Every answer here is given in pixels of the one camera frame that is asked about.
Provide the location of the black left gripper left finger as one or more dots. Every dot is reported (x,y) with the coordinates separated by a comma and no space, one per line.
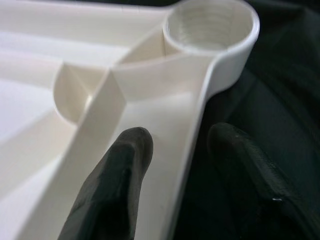
(110,190)

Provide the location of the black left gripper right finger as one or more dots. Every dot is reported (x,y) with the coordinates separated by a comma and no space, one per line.
(250,180)

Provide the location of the white plastic children table top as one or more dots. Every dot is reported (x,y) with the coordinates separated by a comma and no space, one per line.
(50,125)

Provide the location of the black cloth table cover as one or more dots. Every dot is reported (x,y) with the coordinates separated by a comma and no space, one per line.
(282,87)

